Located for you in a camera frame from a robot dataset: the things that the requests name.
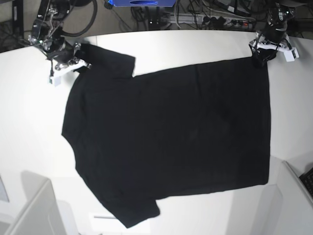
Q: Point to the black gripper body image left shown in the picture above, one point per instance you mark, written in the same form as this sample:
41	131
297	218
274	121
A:
64	55

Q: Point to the black keyboard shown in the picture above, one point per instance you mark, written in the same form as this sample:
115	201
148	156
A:
307	180

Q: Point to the white partition panel right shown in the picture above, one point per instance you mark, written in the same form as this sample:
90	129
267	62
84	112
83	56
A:
296	217

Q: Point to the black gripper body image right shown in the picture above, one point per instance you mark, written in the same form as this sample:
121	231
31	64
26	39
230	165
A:
261	56

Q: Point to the white partition panel left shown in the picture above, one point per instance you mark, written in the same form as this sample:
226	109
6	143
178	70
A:
40	215

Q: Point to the black T-shirt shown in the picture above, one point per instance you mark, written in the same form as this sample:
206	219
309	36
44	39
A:
196	129

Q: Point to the white partition panel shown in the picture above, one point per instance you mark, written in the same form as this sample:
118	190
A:
40	215
296	217

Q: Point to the white table slot plate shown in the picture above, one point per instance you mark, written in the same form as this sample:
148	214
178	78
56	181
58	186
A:
103	217

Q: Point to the white power strip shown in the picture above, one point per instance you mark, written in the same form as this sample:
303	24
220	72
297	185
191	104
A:
215	21

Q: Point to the black cabinet edge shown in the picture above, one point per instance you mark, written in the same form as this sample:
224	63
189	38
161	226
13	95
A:
17	21

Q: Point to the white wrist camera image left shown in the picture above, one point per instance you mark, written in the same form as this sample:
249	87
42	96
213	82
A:
61	72

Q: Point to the blue box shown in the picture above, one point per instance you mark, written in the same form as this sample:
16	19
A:
129	3

